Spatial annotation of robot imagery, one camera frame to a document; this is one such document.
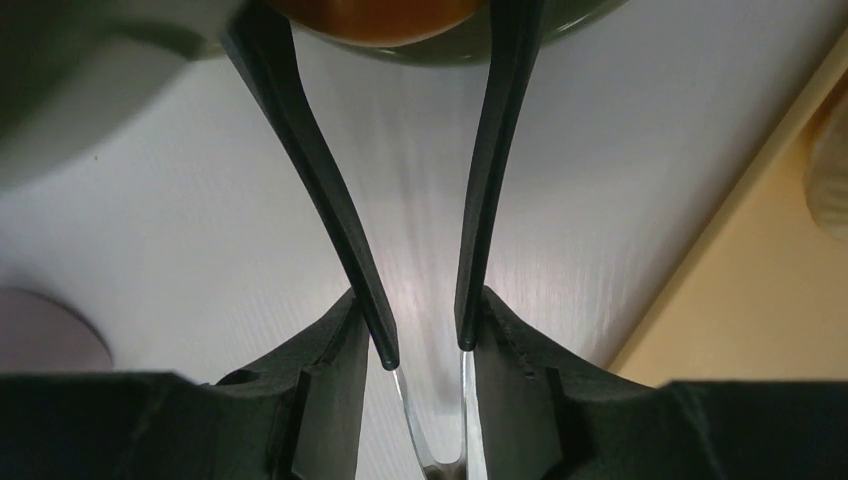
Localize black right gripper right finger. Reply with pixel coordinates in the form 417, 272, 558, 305
474, 289, 847, 479

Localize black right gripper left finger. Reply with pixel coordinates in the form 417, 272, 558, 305
1, 292, 369, 479

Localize black metal food tongs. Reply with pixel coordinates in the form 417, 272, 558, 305
222, 1, 546, 479

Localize orange glazed donut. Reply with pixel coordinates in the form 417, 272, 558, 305
269, 0, 486, 47

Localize green three-tier dessert stand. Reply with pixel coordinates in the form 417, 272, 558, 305
0, 0, 631, 193

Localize yellow serving tray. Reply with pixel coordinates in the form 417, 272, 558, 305
610, 38, 847, 385

